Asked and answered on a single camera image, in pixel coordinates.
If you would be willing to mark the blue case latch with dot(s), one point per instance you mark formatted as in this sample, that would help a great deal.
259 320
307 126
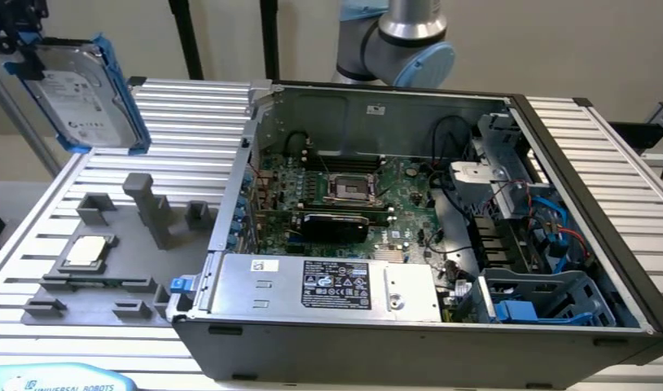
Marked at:
180 285

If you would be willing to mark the hard disk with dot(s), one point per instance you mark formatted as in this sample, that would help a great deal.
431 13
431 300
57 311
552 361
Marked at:
81 102

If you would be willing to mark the grey parts rack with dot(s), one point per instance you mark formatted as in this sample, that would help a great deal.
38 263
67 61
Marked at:
124 260

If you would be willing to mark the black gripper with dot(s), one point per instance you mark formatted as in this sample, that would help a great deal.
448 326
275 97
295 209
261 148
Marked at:
5 24

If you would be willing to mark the open black PC case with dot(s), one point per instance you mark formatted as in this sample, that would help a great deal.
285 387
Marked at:
364 350

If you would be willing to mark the silver power supply unit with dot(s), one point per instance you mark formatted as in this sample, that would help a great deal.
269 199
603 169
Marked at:
277 289

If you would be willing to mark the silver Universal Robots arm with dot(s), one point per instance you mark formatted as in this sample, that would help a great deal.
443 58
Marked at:
396 36

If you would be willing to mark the black stand pole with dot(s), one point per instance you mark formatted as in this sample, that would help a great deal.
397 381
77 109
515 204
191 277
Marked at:
269 36
187 36

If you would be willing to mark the black RAM slot bank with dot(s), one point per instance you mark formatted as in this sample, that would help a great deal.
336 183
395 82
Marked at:
347 162

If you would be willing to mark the grey blue disk bay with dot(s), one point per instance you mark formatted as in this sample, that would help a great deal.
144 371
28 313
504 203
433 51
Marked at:
543 285

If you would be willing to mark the black box on bracket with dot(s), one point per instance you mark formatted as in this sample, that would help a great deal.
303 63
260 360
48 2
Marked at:
635 136

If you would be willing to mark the green motherboard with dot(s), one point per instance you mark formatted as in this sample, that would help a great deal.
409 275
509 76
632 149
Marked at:
407 203

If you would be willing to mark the silver CPU chip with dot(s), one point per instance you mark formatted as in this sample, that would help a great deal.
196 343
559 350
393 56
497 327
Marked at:
88 252

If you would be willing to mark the CPU socket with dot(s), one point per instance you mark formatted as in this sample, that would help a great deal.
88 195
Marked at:
349 188

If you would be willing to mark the silver drive cage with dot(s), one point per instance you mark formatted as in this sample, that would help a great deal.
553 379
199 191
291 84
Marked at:
500 175

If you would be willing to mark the black graphics card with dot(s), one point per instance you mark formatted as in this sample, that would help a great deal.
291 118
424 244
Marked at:
333 228

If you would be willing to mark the light blue robot joint cap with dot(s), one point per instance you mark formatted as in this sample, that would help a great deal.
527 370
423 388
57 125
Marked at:
60 379

